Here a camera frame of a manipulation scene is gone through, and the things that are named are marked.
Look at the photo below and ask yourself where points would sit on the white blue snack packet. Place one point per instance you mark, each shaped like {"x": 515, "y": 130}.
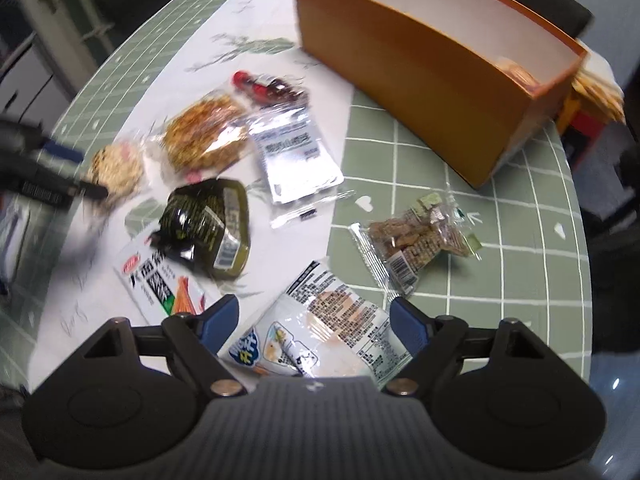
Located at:
{"x": 325, "y": 325}

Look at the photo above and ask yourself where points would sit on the large round cracker packet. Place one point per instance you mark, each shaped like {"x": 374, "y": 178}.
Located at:
{"x": 205, "y": 130}

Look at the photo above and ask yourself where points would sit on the orange cardboard box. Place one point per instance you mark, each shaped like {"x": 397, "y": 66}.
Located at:
{"x": 400, "y": 85}

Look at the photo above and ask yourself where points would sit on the red candy packet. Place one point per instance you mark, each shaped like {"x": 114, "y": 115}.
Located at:
{"x": 265, "y": 87}

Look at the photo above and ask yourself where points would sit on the dark green snack packet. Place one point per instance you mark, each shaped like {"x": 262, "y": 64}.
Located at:
{"x": 205, "y": 225}

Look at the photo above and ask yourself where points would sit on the white noodle snack packet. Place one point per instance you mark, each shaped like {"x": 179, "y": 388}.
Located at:
{"x": 150, "y": 280}

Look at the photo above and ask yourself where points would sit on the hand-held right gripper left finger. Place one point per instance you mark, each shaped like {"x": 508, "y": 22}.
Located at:
{"x": 222, "y": 317}

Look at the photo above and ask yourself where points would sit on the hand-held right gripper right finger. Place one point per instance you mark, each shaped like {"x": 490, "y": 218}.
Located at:
{"x": 407, "y": 325}

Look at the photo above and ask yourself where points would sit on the small round rice cake packet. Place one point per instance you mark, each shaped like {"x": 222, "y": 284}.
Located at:
{"x": 117, "y": 170}

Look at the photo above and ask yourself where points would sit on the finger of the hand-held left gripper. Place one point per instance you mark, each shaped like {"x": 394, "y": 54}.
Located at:
{"x": 60, "y": 151}
{"x": 50, "y": 185}

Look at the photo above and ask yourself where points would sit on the silver white snack packet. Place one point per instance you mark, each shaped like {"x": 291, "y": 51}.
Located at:
{"x": 295, "y": 155}

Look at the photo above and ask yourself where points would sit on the clear packet of brown cubes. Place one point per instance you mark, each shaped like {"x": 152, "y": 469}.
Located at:
{"x": 415, "y": 235}

